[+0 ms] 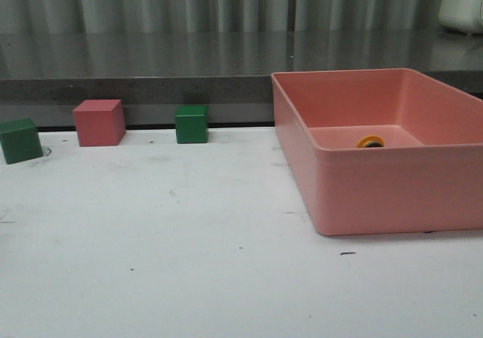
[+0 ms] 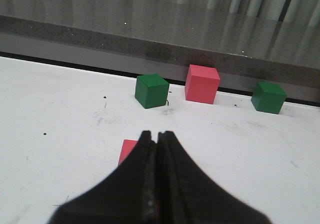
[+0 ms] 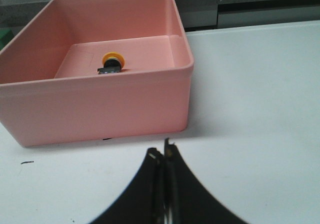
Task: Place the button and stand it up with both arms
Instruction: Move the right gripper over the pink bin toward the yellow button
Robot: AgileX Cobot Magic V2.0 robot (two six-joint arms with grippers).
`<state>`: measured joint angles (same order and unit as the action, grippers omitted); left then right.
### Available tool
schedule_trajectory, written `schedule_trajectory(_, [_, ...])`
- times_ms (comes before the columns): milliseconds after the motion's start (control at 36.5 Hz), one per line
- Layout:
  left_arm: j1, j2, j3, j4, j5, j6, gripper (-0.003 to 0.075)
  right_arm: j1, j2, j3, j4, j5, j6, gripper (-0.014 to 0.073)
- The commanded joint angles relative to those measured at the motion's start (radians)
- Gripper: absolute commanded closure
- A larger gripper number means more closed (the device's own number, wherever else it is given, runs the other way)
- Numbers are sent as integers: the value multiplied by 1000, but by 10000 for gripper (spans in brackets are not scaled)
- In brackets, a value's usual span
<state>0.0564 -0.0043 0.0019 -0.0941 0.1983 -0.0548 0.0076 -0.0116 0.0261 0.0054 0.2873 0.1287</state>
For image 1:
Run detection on pink plastic bin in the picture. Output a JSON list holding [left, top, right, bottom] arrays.
[[272, 69, 482, 235]]

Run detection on yellow mushroom push button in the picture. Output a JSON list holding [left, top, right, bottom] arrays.
[[357, 135, 385, 149]]

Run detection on green cube block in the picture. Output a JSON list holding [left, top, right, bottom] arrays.
[[1, 118, 43, 164], [175, 105, 208, 144]]

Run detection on green cube block centre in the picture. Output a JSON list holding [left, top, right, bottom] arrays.
[[175, 105, 208, 144]]

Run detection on green cube block left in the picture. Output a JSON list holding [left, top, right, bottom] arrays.
[[1, 118, 43, 164]]

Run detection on white appliance in background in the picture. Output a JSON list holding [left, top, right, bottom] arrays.
[[438, 0, 482, 35]]

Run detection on pink cube block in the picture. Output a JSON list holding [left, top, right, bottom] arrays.
[[72, 99, 126, 146]]

